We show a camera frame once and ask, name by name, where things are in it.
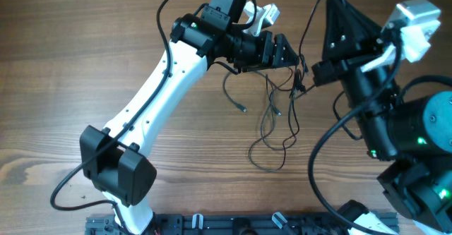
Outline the right camera cable black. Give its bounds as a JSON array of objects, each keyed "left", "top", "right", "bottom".
[{"left": 307, "top": 37, "right": 401, "bottom": 234}]

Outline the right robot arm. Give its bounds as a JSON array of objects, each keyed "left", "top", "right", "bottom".
[{"left": 311, "top": 0, "right": 451, "bottom": 234}]

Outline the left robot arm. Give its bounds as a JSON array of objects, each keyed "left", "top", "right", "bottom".
[{"left": 80, "top": 0, "right": 299, "bottom": 234}]

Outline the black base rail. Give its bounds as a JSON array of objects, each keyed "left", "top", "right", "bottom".
[{"left": 84, "top": 212, "right": 400, "bottom": 235}]

